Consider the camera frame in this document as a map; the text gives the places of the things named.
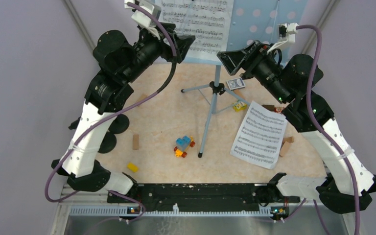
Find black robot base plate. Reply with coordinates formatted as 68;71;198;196
107;182;301;221

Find black microphone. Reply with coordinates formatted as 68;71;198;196
68;113;130;154

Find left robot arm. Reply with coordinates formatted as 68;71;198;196
51;23;195;202

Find blue music stand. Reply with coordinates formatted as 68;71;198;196
181;0;306;158

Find wooden block far left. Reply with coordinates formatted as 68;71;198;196
137;94;148;107

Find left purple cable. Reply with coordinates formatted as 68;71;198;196
44;1;178;224

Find toy block car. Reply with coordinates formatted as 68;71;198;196
173;136;196;158

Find dark brown block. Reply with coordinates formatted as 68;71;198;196
262;105;276;112

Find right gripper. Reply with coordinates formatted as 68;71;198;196
217;40;291;105

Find yellow toy brick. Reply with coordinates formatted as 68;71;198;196
127;163;139;173

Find sheet music page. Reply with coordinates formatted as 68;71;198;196
154;0;234;63
230;101;288;169

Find yellow printed toy block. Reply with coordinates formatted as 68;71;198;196
233;101;248;112

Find wooden block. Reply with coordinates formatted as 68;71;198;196
279;141;291;157
137;94;148;107
132;134;140;150
282;136;295;143

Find wooden block lower right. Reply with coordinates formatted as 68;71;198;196
279;141;291;157

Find purple cable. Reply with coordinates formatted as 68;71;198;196
44;1;178;224
296;24;361;235

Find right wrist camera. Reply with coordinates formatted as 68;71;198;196
267;23;299;53

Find red owl toy block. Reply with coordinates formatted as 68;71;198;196
275;107;284;114

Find playing card box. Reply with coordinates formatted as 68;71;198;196
226;78;246;91

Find wooden block upper right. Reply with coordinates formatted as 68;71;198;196
282;136;295;143

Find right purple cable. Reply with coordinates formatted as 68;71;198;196
296;24;361;235

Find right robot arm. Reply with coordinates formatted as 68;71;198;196
217;41;376;214

